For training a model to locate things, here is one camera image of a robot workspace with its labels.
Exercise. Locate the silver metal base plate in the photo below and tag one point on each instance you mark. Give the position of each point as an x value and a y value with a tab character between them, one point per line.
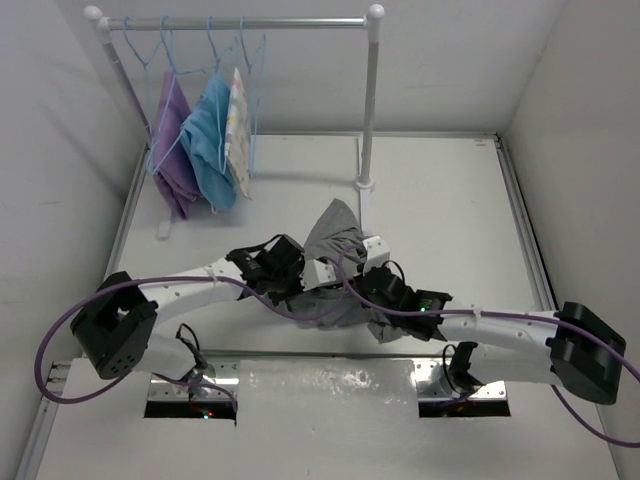
220	381

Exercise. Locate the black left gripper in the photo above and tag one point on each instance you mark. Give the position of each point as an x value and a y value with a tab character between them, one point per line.
297	268

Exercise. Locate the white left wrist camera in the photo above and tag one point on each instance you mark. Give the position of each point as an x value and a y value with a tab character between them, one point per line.
317	274

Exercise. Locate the white metal clothes rack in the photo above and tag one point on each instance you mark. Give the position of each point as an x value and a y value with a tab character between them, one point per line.
103	26

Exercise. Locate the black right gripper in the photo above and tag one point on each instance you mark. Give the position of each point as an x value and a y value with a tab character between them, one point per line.
360	291

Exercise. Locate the blue hanging shirt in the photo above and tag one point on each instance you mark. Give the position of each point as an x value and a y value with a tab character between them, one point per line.
199	138

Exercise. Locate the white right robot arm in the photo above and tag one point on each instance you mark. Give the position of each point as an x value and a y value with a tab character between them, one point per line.
572	347

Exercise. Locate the empty blue wire hanger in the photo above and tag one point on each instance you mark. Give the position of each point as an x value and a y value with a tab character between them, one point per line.
255	70

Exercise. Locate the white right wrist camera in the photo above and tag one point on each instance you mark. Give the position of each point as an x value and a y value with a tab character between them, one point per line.
377	250

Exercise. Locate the purple hanging shirt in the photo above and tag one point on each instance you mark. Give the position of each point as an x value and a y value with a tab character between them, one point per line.
170	166

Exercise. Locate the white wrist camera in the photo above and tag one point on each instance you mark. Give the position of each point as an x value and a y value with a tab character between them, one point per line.
317	274
377	250

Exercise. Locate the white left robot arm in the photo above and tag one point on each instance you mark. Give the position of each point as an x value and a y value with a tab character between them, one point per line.
117	327

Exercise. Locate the white patterned hanging shirt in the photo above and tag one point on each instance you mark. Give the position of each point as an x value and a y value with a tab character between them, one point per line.
237	135

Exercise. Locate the grey t shirt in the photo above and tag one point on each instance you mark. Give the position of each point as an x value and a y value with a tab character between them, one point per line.
332	308

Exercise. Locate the blue hanger with purple shirt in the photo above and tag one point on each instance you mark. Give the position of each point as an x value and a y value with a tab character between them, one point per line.
167	42

